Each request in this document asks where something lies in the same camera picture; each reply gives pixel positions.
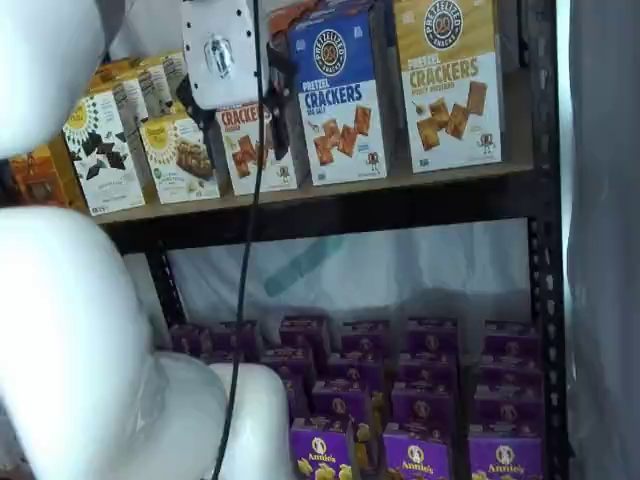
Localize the purple Annie's snack box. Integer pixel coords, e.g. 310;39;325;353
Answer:
312;379;386;436
282;375;315;424
398;349;459;386
278;317;331;352
341;319;392;356
289;418;376;480
407;317;460;354
391;382;457;437
468;433;545;480
483;321;542;356
478;352;545;389
473;383;546;439
169;324;211;356
327;351;385;385
382;432;452;480
259;347;315;381
205;322;262;362

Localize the blue sea salt crackers box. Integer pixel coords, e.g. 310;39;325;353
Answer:
295;0;376;19
287;7;389;187

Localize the tan honey mustard crackers box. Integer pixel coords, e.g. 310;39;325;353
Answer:
393;0;504;175

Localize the Simple Mills sweet thins box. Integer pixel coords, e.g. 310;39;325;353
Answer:
107;62;154;119
62;89;148;217
89;74;137;122

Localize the dark orange snack box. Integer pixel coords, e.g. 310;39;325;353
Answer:
8;144;87;211

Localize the white plate gripper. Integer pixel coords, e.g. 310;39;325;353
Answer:
175;0;297;171

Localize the grey plastic side curtain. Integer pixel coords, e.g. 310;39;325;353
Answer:
557;0;640;480

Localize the black metal shelf frame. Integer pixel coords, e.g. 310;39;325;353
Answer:
97;0;574;480

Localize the thin black cable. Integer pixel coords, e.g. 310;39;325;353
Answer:
212;0;264;480

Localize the Simple Mills almond bars box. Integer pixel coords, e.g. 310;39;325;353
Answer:
158;51;189;101
149;94;190;122
139;112;220;205

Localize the orange cheddar crackers box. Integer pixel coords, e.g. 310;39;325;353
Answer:
268;2;302;41
215;102;300;197

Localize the wooden shelf board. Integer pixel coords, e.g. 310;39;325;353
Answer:
93;158;537;225

